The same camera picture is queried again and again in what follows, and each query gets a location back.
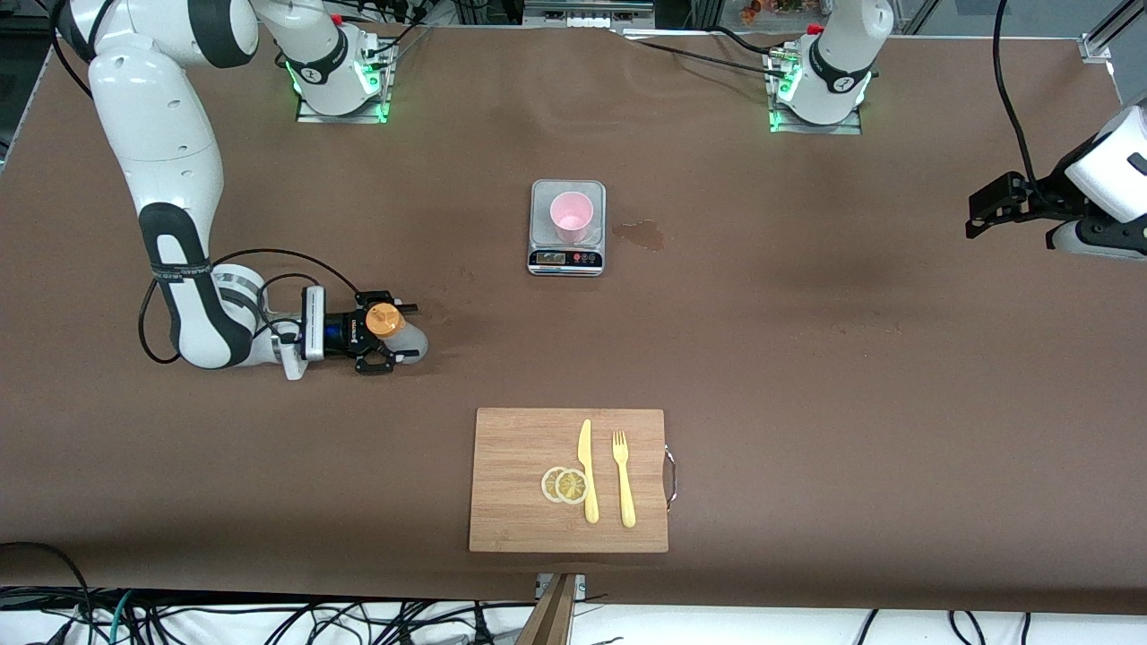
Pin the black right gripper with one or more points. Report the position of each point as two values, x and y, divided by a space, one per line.
345 332

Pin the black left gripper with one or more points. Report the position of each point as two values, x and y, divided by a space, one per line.
1042 202

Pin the clear sauce bottle orange cap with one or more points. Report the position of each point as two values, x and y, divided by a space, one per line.
408 340

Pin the pink plastic cup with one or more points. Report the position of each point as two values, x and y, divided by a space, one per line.
571 215

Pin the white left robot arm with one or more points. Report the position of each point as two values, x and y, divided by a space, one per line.
842 54

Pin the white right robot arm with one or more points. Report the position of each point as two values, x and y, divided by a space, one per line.
161 134

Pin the brown sauce spill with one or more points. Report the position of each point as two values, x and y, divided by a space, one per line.
643 235

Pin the silver digital kitchen scale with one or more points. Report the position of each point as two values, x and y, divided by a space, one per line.
567 260

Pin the wooden cutting board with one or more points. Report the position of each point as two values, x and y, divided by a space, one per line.
520 484

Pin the lemon slice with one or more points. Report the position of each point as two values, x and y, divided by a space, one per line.
547 484
572 486

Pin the yellow plastic knife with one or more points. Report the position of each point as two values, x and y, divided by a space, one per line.
587 466

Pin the yellow plastic fork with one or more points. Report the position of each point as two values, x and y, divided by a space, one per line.
624 484

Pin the white power strip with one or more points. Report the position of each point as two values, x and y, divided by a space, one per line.
582 13

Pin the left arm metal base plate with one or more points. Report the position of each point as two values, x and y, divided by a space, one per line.
851 127

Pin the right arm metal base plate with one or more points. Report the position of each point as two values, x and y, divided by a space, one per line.
309 115

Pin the metal table bracket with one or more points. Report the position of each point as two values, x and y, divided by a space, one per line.
581 587

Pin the wooden post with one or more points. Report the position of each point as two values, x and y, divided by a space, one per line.
551 618

